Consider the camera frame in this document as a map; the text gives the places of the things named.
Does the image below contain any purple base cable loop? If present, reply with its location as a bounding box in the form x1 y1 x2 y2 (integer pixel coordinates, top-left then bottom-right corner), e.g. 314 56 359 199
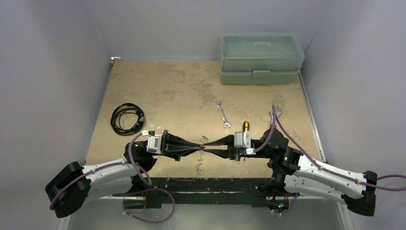
122 188 176 224

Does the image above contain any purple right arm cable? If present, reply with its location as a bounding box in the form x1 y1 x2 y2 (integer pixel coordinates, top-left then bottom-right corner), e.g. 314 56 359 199
252 104 406 192

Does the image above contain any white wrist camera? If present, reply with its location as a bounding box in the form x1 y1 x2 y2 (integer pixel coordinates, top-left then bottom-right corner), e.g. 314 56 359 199
141 130 162 155
234 131 256 156

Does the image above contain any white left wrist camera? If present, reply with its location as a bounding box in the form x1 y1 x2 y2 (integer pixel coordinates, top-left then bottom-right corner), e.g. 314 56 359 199
141 130 162 155

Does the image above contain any green translucent plastic toolbox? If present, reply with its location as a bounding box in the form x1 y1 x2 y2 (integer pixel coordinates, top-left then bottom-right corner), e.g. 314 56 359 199
218 33 305 85

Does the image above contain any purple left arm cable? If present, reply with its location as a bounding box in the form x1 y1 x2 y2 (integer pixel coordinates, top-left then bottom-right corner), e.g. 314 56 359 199
49 132 153 211

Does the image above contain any small silver open-end wrench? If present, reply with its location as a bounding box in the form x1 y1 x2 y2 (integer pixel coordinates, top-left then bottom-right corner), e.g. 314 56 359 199
214 100 231 128

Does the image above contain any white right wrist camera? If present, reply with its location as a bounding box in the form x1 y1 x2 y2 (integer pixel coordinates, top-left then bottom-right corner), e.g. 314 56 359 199
234 131 256 156

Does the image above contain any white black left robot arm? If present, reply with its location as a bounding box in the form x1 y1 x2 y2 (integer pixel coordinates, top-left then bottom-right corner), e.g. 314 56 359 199
45 130 204 218

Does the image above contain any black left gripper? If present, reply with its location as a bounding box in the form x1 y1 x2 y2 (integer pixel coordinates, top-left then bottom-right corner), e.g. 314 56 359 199
148 129 203 161

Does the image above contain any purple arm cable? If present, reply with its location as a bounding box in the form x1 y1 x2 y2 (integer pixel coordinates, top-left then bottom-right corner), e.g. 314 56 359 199
252 104 406 192
49 132 153 211

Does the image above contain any screwdriver black yellow handle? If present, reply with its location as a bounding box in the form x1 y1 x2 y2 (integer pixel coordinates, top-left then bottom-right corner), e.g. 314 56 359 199
242 121 249 132

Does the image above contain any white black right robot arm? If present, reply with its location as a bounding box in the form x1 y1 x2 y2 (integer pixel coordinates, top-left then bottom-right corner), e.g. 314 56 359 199
205 128 377 217

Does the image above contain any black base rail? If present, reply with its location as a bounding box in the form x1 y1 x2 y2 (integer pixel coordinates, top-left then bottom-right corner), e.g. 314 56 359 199
121 177 276 208

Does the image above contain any coiled black cable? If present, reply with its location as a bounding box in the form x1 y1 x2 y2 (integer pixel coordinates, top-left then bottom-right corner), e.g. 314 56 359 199
110 103 145 136

